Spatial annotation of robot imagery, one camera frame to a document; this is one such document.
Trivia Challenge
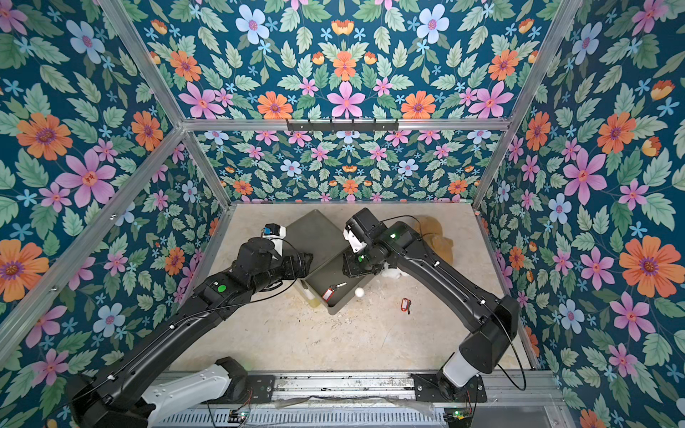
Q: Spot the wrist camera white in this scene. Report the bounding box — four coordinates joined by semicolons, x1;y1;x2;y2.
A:
344;222;367;254
260;223;286;256

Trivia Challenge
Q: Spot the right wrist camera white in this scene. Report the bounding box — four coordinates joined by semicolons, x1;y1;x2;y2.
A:
344;222;367;254

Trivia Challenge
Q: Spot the grey top drawer cabinet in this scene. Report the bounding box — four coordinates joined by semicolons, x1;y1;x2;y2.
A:
285;210;349;276

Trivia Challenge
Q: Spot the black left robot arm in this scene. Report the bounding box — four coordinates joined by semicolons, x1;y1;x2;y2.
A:
66;237;313;427

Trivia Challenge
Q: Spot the aluminium frame rear top beam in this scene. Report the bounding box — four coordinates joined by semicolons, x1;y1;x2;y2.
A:
183;119;510;133

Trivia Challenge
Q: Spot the yellow drawer cabinet base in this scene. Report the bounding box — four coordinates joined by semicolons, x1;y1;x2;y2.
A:
294;279;321;308

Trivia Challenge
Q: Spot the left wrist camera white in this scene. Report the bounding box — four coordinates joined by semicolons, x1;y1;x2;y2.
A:
260;223;286;256

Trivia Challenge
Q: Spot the grey top drawer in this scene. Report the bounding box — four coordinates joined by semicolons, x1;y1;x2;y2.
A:
303;251;375;316

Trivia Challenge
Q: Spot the aluminium frame left top beam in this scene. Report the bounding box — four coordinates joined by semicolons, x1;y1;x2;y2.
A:
1;127;187;367

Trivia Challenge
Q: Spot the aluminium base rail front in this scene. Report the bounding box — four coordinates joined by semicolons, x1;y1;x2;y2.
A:
152;371;575;427

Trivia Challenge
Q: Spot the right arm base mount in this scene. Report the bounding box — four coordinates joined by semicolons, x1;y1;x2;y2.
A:
410;351;487;405

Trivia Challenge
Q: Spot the aluminium frame right rear post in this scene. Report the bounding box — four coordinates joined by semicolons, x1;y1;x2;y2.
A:
472;0;583;212

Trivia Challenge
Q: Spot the aluminium frame post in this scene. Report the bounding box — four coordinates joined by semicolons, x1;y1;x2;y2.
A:
472;0;583;212
100;1;230;212

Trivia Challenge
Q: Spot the brown teddy bear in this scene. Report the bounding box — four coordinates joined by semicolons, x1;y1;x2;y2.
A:
414;216;454;265

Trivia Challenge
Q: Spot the black wall hook rail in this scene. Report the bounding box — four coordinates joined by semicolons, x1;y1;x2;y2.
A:
285;119;400;133

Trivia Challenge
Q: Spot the aluminium frame beam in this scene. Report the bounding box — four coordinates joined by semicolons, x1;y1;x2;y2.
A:
183;119;510;133
1;127;187;367

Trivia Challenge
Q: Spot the aluminium frame left rear post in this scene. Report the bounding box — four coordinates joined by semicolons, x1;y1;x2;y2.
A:
100;1;230;212

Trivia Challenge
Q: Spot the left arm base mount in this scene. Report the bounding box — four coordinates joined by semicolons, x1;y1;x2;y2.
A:
142;357;276;427

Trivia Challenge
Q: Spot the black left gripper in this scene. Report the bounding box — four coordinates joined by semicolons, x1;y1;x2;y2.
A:
247;250;315;295

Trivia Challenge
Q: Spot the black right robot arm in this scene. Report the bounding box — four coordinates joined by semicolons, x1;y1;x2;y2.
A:
342;209;520;386

